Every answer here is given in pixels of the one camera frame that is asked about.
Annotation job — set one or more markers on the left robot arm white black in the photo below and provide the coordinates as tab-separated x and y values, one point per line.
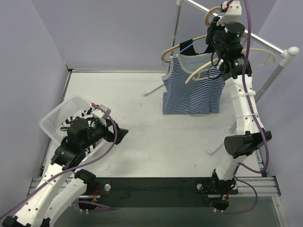
65	178

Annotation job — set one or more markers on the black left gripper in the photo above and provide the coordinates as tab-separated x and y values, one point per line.
113	133

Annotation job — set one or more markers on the blue white striped tank top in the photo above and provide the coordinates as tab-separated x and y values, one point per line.
196	96

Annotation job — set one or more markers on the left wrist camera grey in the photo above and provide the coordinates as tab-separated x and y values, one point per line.
100	114

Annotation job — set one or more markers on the white perforated plastic basket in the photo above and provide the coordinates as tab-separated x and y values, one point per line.
56	116

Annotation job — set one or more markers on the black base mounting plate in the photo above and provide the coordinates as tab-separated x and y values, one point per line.
157	192

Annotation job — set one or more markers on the silver clothes rack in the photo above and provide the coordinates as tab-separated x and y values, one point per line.
286	55

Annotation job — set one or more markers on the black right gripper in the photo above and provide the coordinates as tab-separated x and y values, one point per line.
213	33

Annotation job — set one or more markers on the tan wooden hanger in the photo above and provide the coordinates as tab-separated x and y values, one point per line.
207	23

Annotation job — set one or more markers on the black white striped tank top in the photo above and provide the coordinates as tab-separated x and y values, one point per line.
85	129

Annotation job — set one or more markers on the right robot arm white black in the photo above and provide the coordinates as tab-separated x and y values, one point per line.
237	74

